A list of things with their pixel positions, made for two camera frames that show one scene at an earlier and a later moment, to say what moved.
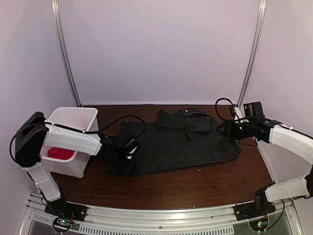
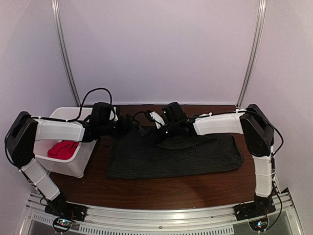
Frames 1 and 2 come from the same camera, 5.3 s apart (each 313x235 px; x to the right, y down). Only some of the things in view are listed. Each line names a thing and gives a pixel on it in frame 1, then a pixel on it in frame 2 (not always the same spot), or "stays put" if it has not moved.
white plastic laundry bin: [85, 119] stays put
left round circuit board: [62, 224] stays put
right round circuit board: [259, 224] stays put
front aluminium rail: [221, 220] stays put
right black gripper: [229, 130] → [157, 138]
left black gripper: [130, 170] → [125, 129]
